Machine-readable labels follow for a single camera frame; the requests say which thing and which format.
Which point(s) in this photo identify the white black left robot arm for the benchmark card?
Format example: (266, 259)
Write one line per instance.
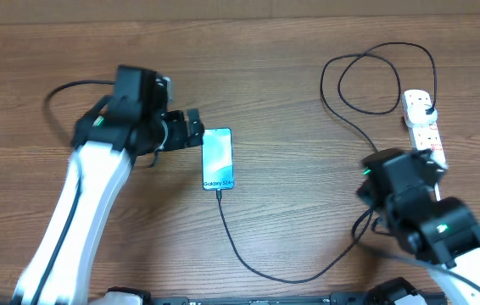
(130, 122)

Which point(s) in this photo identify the white power strip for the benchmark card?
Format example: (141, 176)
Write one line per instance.
(427, 136)

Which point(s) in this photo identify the white charger plug adapter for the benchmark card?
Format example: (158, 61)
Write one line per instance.
(417, 116)

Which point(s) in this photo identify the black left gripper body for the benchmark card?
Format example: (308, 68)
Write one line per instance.
(176, 136)

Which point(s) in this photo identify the brown cardboard backdrop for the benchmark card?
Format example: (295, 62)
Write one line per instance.
(13, 12)

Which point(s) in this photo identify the blue Galaxy smartphone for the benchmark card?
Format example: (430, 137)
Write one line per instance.
(217, 160)

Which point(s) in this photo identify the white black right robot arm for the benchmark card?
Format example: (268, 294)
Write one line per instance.
(439, 235)

